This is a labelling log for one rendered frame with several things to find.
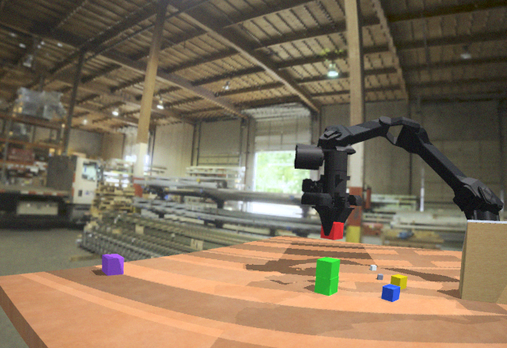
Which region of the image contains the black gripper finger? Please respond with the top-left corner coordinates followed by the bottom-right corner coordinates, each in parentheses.
top-left (334, 207), bottom-right (355, 223)
top-left (311, 206), bottom-right (337, 236)

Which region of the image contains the green block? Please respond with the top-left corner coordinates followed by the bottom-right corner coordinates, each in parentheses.
top-left (314, 276), bottom-right (339, 296)
top-left (316, 258), bottom-right (340, 279)

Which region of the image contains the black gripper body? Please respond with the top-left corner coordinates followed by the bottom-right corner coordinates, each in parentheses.
top-left (301, 170), bottom-right (363, 208)

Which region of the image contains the red block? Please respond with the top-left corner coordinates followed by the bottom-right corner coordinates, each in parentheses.
top-left (320, 222), bottom-right (344, 240)

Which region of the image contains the purple cube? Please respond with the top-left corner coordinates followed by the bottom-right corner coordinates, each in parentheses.
top-left (101, 254), bottom-right (124, 276)

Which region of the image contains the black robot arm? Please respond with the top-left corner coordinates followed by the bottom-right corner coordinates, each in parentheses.
top-left (294, 117), bottom-right (504, 221)

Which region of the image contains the blue block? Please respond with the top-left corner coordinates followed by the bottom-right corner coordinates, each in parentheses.
top-left (382, 284), bottom-right (401, 302)

